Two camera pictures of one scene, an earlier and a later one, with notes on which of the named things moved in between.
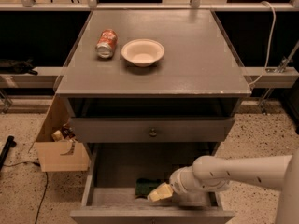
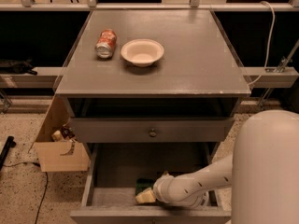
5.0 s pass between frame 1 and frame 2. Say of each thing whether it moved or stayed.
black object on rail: stayed
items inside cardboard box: stayed
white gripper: moved
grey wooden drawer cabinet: stayed
